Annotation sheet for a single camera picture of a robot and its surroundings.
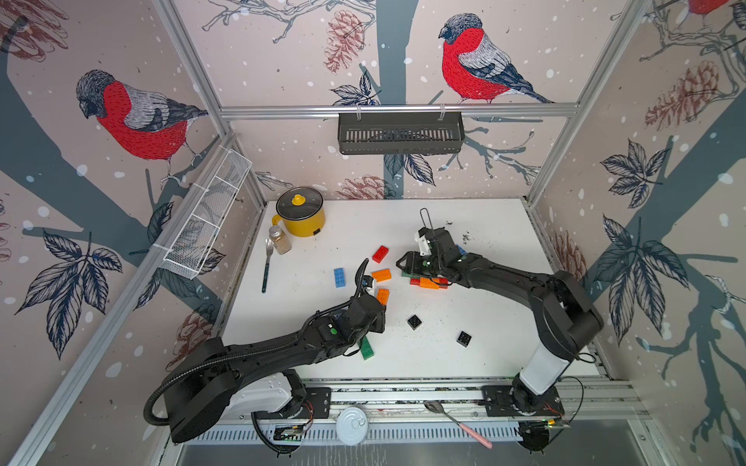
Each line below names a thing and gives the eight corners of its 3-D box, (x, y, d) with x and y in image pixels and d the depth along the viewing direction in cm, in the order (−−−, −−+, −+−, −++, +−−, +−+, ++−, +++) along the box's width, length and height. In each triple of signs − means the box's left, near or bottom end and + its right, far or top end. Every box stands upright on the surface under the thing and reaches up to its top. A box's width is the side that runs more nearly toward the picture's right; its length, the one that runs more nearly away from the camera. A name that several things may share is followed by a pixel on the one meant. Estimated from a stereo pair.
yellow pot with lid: (280, 238, 111) (270, 215, 101) (288, 209, 121) (280, 185, 111) (323, 238, 111) (317, 215, 101) (328, 209, 121) (322, 185, 111)
